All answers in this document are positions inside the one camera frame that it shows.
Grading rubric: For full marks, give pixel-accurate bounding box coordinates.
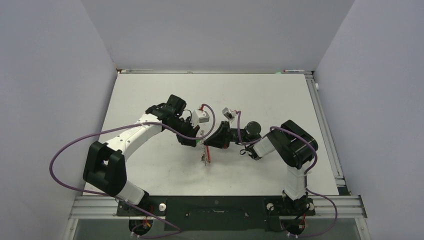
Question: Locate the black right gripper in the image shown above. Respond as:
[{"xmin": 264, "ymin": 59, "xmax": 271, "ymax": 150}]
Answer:
[{"xmin": 204, "ymin": 119, "xmax": 253, "ymax": 149}]

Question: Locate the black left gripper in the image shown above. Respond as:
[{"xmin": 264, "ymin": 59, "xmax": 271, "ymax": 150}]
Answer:
[{"xmin": 166, "ymin": 116, "xmax": 200, "ymax": 147}]

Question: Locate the steel key holder red handle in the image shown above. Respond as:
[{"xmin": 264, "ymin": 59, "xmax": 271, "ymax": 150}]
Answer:
[{"xmin": 201, "ymin": 145, "xmax": 211, "ymax": 166}]

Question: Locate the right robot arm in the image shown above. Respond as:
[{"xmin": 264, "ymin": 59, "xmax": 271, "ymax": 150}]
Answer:
[{"xmin": 204, "ymin": 120, "xmax": 319, "ymax": 214}]

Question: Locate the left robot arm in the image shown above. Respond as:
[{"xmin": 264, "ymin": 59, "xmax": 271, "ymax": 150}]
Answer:
[{"xmin": 82, "ymin": 94, "xmax": 210, "ymax": 215}]

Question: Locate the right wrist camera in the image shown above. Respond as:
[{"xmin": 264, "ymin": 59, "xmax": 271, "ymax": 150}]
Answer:
[{"xmin": 221, "ymin": 107, "xmax": 238, "ymax": 121}]

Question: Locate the black mounting base plate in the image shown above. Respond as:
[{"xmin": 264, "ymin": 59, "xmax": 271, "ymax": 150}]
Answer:
[{"xmin": 115, "ymin": 195, "xmax": 316, "ymax": 233}]

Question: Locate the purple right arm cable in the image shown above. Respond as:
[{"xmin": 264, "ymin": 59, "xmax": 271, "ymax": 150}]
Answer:
[{"xmin": 233, "ymin": 110, "xmax": 339, "ymax": 239}]

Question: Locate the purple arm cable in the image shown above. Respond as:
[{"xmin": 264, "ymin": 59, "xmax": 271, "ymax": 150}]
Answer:
[
  {"xmin": 48, "ymin": 103, "xmax": 217, "ymax": 239},
  {"xmin": 233, "ymin": 110, "xmax": 339, "ymax": 239}
]

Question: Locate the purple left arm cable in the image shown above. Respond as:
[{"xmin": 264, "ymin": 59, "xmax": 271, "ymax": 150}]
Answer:
[{"xmin": 48, "ymin": 103, "xmax": 217, "ymax": 239}]

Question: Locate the aluminium frame rail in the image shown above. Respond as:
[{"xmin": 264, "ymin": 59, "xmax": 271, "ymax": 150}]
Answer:
[{"xmin": 69, "ymin": 195, "xmax": 367, "ymax": 220}]

